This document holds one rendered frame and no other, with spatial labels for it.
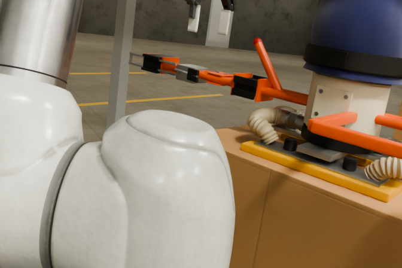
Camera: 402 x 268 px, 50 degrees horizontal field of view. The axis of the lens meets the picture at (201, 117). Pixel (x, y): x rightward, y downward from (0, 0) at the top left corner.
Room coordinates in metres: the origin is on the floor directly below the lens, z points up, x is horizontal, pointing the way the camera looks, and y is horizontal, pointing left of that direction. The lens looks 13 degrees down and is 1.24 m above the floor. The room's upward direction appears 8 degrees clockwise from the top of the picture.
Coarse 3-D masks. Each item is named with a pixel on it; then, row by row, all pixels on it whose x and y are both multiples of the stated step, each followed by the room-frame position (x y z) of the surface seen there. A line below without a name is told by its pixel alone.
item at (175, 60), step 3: (153, 54) 1.34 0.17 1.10; (156, 54) 1.36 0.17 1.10; (159, 54) 1.37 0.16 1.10; (162, 54) 1.38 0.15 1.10; (162, 57) 1.30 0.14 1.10; (165, 57) 1.31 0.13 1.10; (168, 57) 1.32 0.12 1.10; (171, 57) 1.33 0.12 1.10; (174, 57) 1.35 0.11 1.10; (177, 57) 1.36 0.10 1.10; (168, 60) 1.32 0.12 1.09; (171, 60) 1.33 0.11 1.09; (174, 60) 1.34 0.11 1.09; (177, 60) 1.35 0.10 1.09; (162, 63) 1.30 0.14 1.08; (162, 69) 1.30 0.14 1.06; (159, 72) 1.31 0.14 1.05; (162, 72) 1.30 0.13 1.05; (174, 72) 1.35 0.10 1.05
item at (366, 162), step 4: (284, 136) 1.12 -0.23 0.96; (288, 136) 1.11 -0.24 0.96; (292, 136) 1.10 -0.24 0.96; (284, 140) 1.11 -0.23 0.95; (300, 140) 1.09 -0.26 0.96; (304, 140) 1.08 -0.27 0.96; (376, 152) 1.01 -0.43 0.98; (352, 156) 1.00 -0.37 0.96; (356, 156) 1.00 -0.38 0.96; (360, 160) 0.99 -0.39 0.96; (364, 160) 0.98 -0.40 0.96; (368, 160) 0.98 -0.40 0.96; (360, 164) 0.99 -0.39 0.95; (364, 164) 0.98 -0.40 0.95; (368, 164) 0.98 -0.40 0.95
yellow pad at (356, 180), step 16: (256, 144) 0.96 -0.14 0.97; (272, 144) 0.98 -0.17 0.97; (288, 144) 0.94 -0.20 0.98; (272, 160) 0.92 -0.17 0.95; (288, 160) 0.90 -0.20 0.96; (304, 160) 0.89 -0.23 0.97; (320, 160) 0.90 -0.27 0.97; (352, 160) 0.85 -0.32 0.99; (320, 176) 0.85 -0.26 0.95; (336, 176) 0.83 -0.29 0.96; (352, 176) 0.82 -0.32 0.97; (368, 192) 0.79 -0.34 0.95; (384, 192) 0.77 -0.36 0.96; (400, 192) 0.84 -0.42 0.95
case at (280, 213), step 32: (224, 128) 1.16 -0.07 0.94; (256, 160) 0.91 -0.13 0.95; (256, 192) 0.89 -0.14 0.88; (288, 192) 0.84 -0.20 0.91; (320, 192) 0.80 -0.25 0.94; (352, 192) 0.80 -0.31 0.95; (256, 224) 0.88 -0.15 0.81; (288, 224) 0.83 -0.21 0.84; (320, 224) 0.79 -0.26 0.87; (352, 224) 0.75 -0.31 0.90; (384, 224) 0.72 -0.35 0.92; (256, 256) 0.87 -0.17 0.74; (288, 256) 0.82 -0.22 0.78; (320, 256) 0.78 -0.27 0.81; (352, 256) 0.74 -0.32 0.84; (384, 256) 0.71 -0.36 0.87
